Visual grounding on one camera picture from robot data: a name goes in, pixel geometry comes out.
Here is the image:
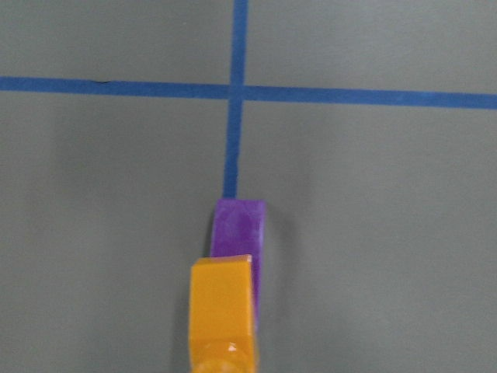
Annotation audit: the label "purple trapezoid block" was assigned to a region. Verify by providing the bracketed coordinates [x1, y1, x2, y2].
[210, 198, 266, 325]

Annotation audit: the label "orange trapezoid block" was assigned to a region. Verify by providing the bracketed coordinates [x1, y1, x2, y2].
[188, 255, 259, 372]

